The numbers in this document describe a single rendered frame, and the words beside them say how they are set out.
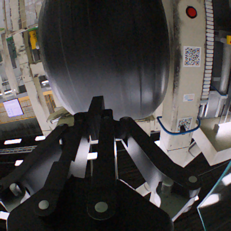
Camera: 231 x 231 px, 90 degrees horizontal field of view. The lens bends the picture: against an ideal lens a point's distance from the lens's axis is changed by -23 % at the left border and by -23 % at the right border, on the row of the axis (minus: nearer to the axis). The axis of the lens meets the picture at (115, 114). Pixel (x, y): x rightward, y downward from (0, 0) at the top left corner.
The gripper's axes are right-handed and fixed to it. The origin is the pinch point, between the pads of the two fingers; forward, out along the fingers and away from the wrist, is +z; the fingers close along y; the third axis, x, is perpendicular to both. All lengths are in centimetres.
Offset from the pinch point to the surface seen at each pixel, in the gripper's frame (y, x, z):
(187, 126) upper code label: 33, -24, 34
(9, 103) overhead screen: -302, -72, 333
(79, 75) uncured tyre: -4.0, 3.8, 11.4
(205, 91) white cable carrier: 40, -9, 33
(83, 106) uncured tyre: -4.9, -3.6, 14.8
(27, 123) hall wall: -720, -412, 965
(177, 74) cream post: 24.9, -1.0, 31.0
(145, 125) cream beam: 19, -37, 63
